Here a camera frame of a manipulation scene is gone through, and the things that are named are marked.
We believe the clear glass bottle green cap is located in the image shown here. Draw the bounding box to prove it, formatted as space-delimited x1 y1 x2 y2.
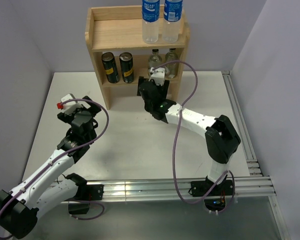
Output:
148 49 162 76

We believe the black can yellow label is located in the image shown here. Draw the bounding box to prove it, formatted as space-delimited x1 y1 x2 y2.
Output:
119 52 135 84

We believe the blue label water bottle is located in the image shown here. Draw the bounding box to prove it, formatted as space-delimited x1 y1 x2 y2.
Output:
162 0 183 43

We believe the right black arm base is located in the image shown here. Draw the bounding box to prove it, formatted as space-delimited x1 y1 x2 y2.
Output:
188 179 235 214

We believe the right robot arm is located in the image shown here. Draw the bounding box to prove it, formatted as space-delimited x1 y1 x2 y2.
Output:
137 76 241 195

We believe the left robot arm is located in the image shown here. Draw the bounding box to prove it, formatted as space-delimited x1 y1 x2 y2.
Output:
0 94 106 239

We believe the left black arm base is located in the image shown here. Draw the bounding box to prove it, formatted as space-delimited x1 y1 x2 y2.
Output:
68 184 105 220

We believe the wooden two-tier shelf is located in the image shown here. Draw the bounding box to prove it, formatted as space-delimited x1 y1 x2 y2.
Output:
85 5 191 109

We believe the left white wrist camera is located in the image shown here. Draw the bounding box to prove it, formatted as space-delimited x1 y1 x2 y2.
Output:
56 93 82 116

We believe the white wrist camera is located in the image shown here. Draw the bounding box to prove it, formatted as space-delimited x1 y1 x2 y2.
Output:
56 93 82 116
149 67 166 86

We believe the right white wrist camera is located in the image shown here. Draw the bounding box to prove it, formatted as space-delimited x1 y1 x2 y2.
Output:
149 67 166 86

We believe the aluminium side rail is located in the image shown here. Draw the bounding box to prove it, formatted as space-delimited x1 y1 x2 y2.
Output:
221 70 291 240

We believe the aluminium front rail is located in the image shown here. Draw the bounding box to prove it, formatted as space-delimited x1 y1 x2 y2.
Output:
47 176 276 203

